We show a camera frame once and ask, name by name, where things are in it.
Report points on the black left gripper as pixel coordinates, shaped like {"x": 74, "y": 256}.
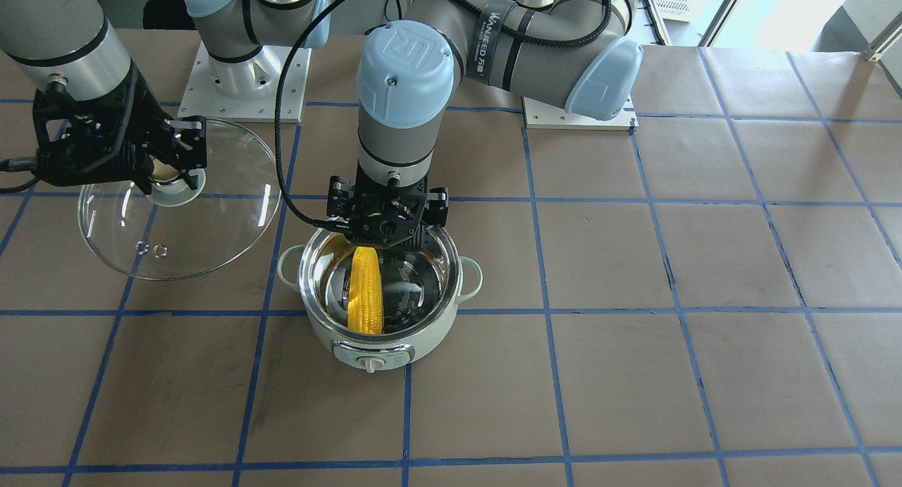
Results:
{"x": 439, "y": 199}

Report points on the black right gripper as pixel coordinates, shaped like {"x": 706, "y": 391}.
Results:
{"x": 146, "y": 118}

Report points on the glass pot lid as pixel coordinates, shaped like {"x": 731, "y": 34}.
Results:
{"x": 176, "y": 232}

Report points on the yellow corn cob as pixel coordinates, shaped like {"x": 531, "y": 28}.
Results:
{"x": 365, "y": 293}

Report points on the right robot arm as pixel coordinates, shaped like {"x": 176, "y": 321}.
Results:
{"x": 74, "y": 43}

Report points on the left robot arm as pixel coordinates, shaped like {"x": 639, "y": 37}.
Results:
{"x": 571, "y": 54}

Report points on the white electric pot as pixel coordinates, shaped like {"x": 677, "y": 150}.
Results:
{"x": 421, "y": 295}

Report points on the brown paper mat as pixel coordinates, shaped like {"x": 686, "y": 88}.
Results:
{"x": 710, "y": 299}

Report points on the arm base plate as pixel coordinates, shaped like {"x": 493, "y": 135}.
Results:
{"x": 547, "y": 117}
{"x": 238, "y": 92}

